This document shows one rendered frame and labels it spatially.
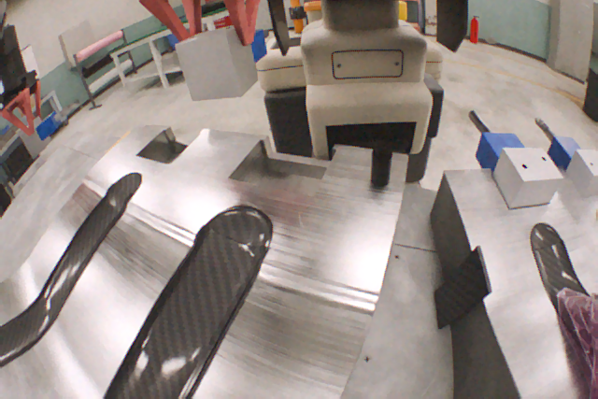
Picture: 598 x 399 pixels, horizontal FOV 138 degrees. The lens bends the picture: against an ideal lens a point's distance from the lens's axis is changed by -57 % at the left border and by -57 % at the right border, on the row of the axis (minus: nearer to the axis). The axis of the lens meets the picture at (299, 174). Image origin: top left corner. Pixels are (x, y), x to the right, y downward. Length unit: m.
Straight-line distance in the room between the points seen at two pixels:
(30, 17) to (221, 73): 6.73
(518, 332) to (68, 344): 0.24
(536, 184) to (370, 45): 0.33
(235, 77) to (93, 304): 0.18
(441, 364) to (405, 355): 0.03
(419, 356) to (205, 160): 0.20
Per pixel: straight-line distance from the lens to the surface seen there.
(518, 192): 0.19
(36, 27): 6.80
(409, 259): 0.22
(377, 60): 0.45
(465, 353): 0.18
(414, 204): 0.25
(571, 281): 0.21
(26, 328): 0.23
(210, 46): 0.20
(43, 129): 0.50
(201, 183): 0.16
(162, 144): 0.25
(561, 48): 5.78
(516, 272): 0.17
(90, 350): 0.16
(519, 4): 5.81
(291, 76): 0.73
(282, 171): 0.19
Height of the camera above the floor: 0.98
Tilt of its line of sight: 41 degrees down
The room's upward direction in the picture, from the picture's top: 11 degrees counter-clockwise
